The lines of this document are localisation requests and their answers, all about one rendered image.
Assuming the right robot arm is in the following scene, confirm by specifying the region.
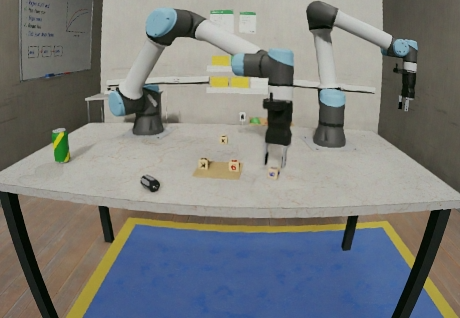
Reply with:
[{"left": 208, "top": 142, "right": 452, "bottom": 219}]
[{"left": 108, "top": 7, "right": 295, "bottom": 136}]

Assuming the tan flat mat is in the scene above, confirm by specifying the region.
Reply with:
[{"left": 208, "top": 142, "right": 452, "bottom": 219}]
[{"left": 192, "top": 161, "right": 244, "bottom": 180}]

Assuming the green and yellow drink can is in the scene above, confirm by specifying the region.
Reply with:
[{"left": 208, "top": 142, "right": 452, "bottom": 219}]
[{"left": 52, "top": 128, "right": 71, "bottom": 164}]

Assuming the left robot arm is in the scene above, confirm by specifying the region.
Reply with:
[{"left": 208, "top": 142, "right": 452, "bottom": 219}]
[{"left": 306, "top": 1, "right": 418, "bottom": 148}]

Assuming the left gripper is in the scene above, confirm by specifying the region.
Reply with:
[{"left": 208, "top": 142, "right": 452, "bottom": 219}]
[{"left": 393, "top": 62, "right": 417, "bottom": 111}]

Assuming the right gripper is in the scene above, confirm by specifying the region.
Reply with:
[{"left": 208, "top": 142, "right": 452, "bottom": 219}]
[{"left": 262, "top": 85, "right": 293, "bottom": 169}]

